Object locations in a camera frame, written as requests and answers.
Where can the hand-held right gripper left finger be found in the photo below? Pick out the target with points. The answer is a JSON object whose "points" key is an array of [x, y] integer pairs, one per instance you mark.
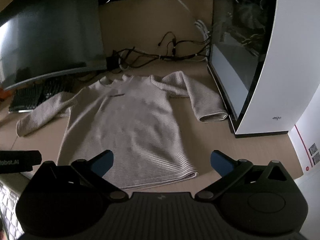
{"points": [[102, 164]]}

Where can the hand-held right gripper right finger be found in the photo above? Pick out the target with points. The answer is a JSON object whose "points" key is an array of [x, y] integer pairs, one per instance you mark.
{"points": [[221, 164]]}

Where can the beige striped knit sweater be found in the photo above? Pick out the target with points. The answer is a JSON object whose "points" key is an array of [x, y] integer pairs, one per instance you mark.
{"points": [[125, 120]]}

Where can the white quilted mattress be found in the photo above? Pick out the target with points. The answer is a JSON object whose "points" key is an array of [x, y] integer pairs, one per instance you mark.
{"points": [[10, 200]]}

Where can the black keyboard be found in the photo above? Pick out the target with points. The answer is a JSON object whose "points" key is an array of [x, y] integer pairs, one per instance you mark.
{"points": [[27, 97]]}

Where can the white cardboard box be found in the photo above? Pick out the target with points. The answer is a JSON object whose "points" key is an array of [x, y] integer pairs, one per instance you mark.
{"points": [[307, 142]]}

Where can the white computer case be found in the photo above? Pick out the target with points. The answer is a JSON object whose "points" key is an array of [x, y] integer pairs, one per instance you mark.
{"points": [[275, 80]]}

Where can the curved computer monitor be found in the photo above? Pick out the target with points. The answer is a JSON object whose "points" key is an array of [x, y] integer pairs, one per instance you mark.
{"points": [[50, 30]]}

